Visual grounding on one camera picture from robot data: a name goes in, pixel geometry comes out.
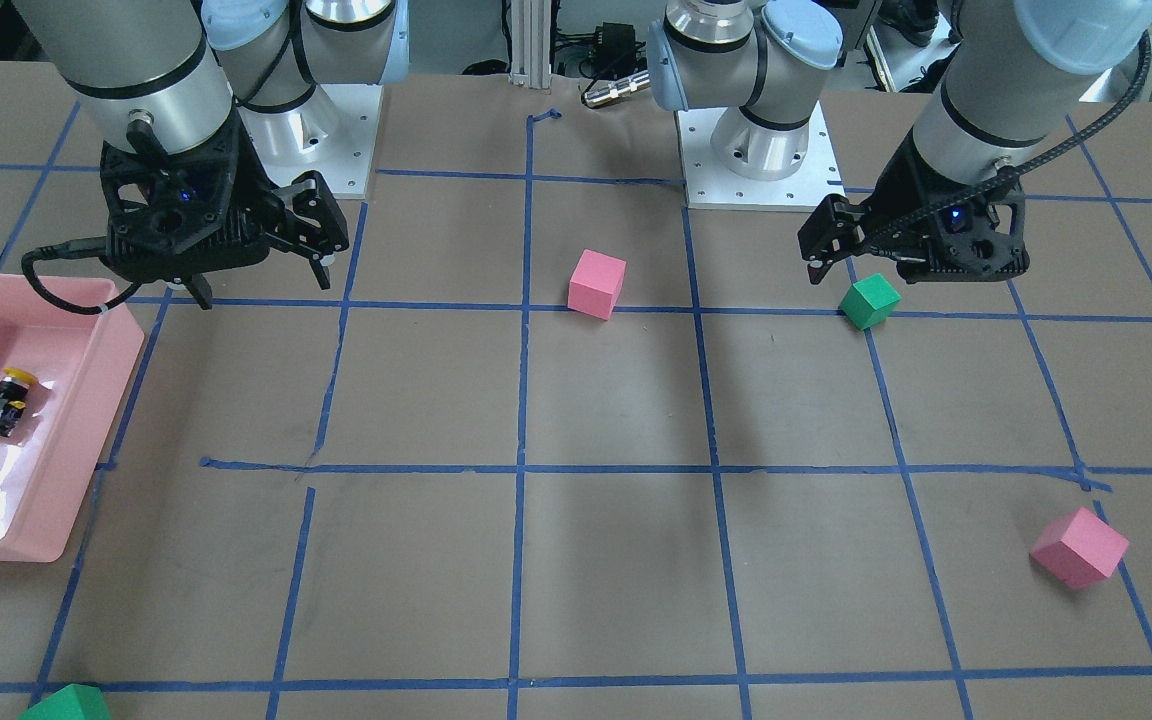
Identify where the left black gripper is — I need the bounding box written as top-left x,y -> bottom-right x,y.
799,135 -> 1030,285

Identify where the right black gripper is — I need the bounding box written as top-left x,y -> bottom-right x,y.
100,111 -> 349,310

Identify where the yellow push button switch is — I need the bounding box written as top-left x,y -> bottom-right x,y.
0,366 -> 38,438

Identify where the green cube near left arm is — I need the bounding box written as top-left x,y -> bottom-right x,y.
838,274 -> 902,331

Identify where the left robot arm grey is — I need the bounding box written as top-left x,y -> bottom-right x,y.
646,1 -> 1152,285

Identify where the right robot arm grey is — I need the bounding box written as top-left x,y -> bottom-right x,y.
15,1 -> 410,314

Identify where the pink cube centre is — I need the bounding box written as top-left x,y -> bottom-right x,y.
566,249 -> 627,323

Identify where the pink cube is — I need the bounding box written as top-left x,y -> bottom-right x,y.
1029,507 -> 1130,591
566,249 -> 627,323

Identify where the silver metal cylinder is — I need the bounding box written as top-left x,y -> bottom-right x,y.
579,70 -> 652,109

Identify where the pink plastic tray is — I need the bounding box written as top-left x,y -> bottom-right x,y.
0,274 -> 145,562

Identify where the pink cube far side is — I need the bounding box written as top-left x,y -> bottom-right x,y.
1029,507 -> 1130,591

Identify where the green cube near tray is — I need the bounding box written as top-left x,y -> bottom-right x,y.
18,684 -> 113,720

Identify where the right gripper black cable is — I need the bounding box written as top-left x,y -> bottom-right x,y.
21,238 -> 142,317

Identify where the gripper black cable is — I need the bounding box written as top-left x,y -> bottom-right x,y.
21,238 -> 142,317
861,30 -> 1152,251

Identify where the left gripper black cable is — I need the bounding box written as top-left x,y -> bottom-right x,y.
861,30 -> 1152,251

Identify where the aluminium frame post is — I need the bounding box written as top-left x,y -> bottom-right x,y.
506,0 -> 554,94

